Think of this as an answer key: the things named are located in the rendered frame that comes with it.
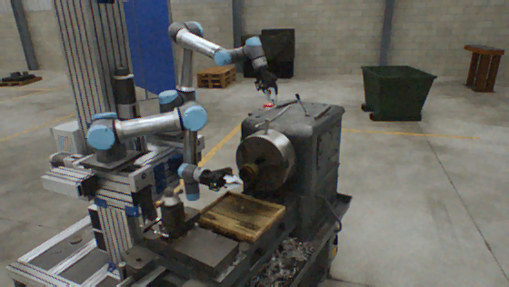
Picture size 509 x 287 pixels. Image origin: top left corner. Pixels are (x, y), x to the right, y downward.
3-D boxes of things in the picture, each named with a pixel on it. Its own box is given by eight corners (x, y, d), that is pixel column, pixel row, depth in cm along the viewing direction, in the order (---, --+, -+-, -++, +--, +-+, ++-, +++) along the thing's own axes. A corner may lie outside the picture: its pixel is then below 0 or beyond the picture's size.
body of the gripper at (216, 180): (218, 192, 155) (198, 186, 161) (229, 184, 161) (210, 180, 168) (216, 178, 152) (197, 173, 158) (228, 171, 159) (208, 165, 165)
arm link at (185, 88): (168, 106, 214) (173, 19, 188) (184, 102, 225) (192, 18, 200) (182, 113, 209) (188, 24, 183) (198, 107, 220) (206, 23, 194)
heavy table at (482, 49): (457, 80, 947) (464, 44, 911) (474, 81, 935) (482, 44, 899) (475, 92, 803) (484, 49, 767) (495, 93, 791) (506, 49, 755)
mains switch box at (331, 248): (324, 267, 253) (330, 171, 223) (345, 275, 244) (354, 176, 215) (305, 297, 226) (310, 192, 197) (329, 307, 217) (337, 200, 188)
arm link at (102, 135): (94, 143, 158) (205, 121, 169) (89, 155, 144) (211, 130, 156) (87, 120, 153) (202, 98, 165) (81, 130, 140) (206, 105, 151)
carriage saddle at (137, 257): (168, 230, 158) (166, 219, 156) (250, 263, 134) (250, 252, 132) (115, 267, 134) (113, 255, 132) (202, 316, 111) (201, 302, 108)
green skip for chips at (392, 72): (357, 106, 702) (360, 65, 671) (402, 106, 695) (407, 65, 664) (374, 125, 577) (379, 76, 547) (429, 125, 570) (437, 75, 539)
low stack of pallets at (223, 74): (211, 80, 1053) (210, 66, 1037) (237, 81, 1034) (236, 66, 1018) (196, 88, 940) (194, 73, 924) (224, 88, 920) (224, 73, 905)
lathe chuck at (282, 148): (243, 175, 195) (244, 124, 182) (291, 192, 180) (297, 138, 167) (234, 181, 188) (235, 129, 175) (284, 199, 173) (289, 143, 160)
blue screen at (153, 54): (110, 90, 954) (94, 2, 869) (137, 86, 996) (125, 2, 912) (162, 121, 638) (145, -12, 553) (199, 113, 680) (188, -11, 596)
